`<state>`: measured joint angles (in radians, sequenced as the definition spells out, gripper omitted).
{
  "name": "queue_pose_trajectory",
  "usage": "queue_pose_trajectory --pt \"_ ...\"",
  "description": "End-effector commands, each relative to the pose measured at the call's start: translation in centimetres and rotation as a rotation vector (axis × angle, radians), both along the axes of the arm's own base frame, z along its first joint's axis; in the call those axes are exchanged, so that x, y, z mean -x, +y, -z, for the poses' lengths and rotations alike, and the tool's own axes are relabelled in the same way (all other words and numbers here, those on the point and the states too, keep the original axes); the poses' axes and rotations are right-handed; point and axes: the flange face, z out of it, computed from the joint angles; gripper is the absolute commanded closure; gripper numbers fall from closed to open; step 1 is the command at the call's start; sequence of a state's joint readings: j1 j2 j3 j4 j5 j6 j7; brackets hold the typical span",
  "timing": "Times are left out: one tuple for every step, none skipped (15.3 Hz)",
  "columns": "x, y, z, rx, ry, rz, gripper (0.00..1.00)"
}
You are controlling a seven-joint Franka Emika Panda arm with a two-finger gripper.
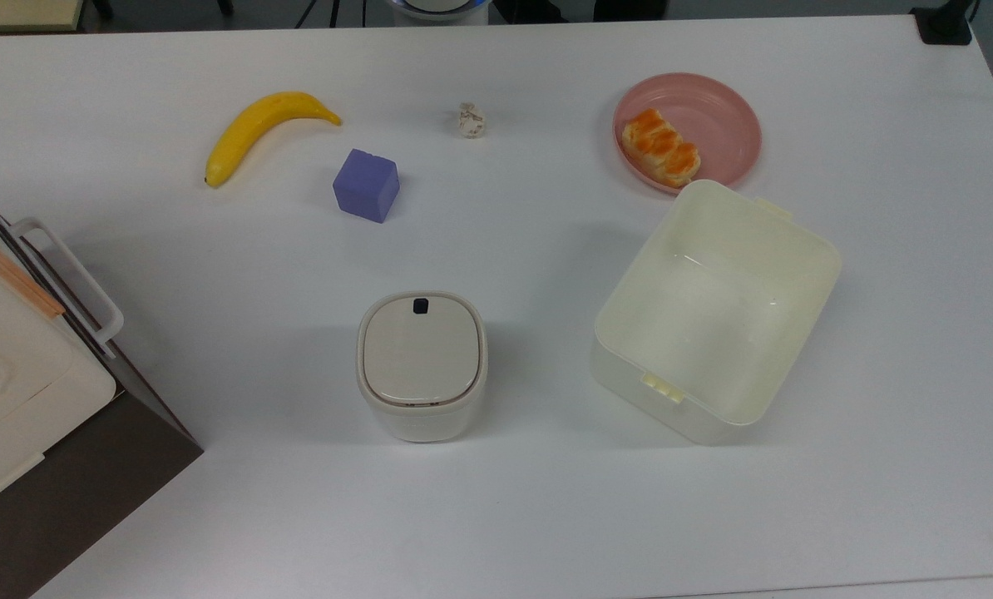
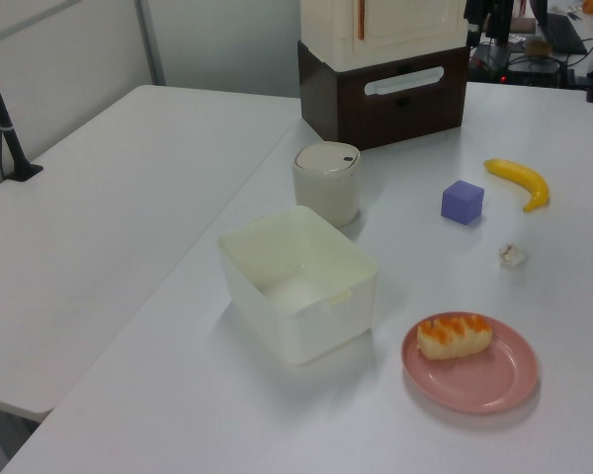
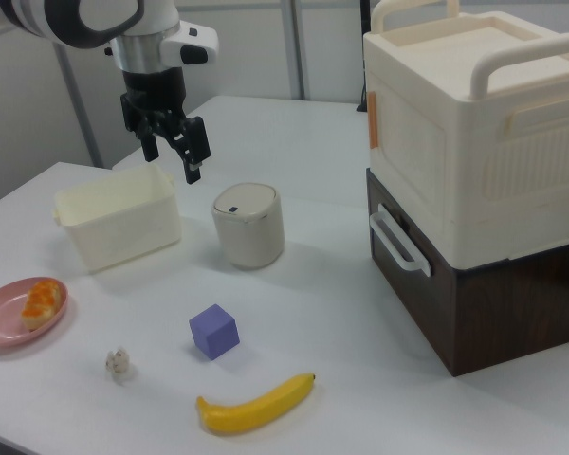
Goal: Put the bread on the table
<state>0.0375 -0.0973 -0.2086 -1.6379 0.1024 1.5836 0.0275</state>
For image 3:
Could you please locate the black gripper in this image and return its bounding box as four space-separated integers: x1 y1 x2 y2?
119 66 213 186

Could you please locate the bread with orange glaze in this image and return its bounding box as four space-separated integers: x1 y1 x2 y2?
20 279 63 332

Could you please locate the cream plastic bin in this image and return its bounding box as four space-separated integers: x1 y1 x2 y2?
51 163 182 274

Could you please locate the beige lidded trash can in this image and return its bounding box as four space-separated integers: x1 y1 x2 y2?
211 182 285 271

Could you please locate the purple cube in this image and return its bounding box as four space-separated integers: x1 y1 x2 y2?
188 303 241 363

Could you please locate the orange tape strip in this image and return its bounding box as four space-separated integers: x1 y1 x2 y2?
367 91 381 151

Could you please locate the small white crumpled object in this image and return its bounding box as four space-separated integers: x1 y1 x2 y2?
104 346 132 382

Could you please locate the pink plate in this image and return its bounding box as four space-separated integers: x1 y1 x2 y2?
0 276 71 349

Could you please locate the yellow banana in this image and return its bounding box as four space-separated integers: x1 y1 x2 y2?
195 372 318 435

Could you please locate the dark wood drawer box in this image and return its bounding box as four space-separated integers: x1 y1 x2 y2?
365 168 569 378

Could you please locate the upright grey metal post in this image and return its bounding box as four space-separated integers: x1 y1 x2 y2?
287 0 311 101

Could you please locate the black cable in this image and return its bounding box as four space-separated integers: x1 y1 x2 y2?
357 0 372 114

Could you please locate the white drawer handle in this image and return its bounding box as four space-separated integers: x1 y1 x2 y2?
369 203 433 278

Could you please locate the cream storage box with handles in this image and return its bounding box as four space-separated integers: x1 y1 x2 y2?
362 0 569 268

